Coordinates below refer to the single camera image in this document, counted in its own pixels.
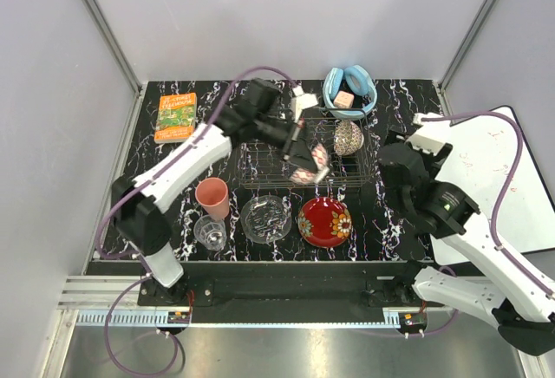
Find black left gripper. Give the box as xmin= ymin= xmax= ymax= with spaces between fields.
xmin=254 ymin=113 xmax=319 ymax=173

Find blue triangle patterned bowl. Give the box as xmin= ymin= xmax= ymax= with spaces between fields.
xmin=290 ymin=143 xmax=330 ymax=186

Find brown floral patterned bowl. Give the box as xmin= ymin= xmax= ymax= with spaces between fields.
xmin=334 ymin=120 xmax=364 ymax=156

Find red floral plate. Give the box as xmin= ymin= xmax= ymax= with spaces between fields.
xmin=297 ymin=197 xmax=353 ymax=248

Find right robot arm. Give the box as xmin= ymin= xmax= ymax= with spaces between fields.
xmin=377 ymin=113 xmax=554 ymax=356

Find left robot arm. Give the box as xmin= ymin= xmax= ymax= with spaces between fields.
xmin=110 ymin=79 xmax=329 ymax=305

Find light blue headphones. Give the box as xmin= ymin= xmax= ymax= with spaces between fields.
xmin=323 ymin=65 xmax=378 ymax=121

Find pink cube die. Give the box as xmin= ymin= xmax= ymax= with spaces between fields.
xmin=333 ymin=90 xmax=355 ymax=109

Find clear glass bowl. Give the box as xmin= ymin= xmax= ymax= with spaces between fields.
xmin=240 ymin=195 xmax=292 ymax=244

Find white dry-erase board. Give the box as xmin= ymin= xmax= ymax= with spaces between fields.
xmin=428 ymin=105 xmax=555 ymax=266

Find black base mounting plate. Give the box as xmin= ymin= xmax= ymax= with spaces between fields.
xmin=86 ymin=260 xmax=443 ymax=325

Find pink plastic cup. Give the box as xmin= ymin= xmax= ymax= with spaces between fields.
xmin=195 ymin=178 xmax=230 ymax=220

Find clear drinking glass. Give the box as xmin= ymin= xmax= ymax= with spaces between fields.
xmin=193 ymin=215 xmax=227 ymax=251

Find orange green paperback book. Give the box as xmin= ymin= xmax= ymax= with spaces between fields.
xmin=153 ymin=93 xmax=197 ymax=144

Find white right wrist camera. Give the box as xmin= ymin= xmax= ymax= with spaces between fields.
xmin=408 ymin=113 xmax=451 ymax=158

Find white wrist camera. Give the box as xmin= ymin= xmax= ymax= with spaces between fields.
xmin=291 ymin=86 xmax=319 ymax=124
xmin=408 ymin=113 xmax=451 ymax=158

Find wire dish rack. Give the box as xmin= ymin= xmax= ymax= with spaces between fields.
xmin=238 ymin=107 xmax=372 ymax=189

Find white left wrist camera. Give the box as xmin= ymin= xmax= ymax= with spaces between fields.
xmin=291 ymin=86 xmax=319 ymax=124

